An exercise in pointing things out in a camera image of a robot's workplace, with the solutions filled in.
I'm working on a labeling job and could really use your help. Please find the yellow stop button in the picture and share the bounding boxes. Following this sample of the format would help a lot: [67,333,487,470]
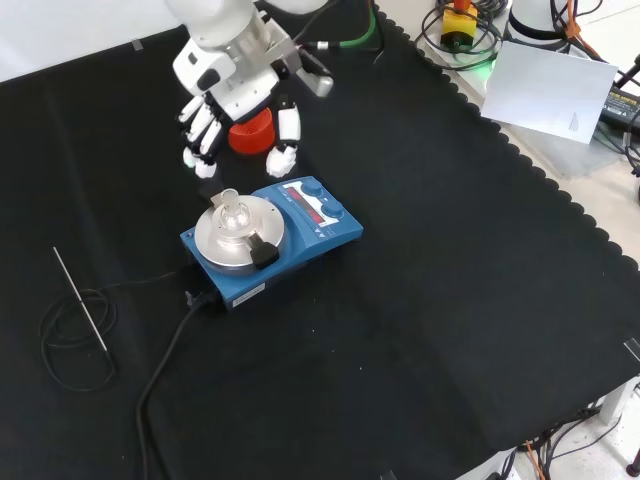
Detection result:
[440,0,485,52]

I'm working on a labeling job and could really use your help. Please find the red ribbed plastic ring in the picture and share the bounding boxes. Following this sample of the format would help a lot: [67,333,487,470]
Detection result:
[227,106,277,157]

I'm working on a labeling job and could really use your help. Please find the silver heating bowl black handles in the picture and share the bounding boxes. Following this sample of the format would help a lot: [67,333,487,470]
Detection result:
[193,180,290,277]

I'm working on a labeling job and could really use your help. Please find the heater with blue base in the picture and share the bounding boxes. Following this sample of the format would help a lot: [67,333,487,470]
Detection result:
[179,174,365,312]

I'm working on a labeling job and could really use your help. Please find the orange cable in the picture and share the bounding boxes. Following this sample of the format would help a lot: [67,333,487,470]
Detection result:
[562,0,612,64]

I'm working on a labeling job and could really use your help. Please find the white bench leg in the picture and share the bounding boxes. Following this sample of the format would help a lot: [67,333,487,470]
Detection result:
[598,382,635,426]

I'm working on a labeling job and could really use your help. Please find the black bench cloth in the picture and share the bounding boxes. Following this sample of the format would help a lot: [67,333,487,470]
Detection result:
[0,0,640,480]

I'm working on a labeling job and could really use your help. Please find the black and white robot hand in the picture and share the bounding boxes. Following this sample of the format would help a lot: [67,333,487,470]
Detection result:
[172,38,302,181]

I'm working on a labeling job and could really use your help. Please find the floor cable bundle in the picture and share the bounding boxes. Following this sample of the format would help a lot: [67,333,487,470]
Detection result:
[499,407,640,480]

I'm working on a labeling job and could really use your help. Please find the thin black probe cable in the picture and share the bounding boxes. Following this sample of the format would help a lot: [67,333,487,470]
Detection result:
[39,269,179,393]

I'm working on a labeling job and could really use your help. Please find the thin metal probe rod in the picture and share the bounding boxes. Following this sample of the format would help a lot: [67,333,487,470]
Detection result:
[52,246,109,351]

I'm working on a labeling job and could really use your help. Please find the green cable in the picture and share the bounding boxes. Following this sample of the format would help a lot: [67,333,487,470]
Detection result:
[294,0,379,52]

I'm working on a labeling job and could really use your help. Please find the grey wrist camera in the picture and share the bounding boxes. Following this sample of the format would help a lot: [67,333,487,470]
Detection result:
[268,37,335,99]

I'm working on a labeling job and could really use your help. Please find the black power adapter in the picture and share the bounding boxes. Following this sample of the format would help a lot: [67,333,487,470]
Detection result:
[597,85,640,132]

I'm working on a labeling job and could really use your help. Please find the thick black power cable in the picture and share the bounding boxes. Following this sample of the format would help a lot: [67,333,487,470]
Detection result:
[135,289,221,480]

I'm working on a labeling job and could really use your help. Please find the pale board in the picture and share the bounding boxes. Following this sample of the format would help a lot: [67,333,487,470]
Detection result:
[479,40,620,146]

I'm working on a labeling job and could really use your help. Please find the clear round-bottom glass flask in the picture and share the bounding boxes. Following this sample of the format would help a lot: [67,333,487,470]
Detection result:
[213,188,254,237]

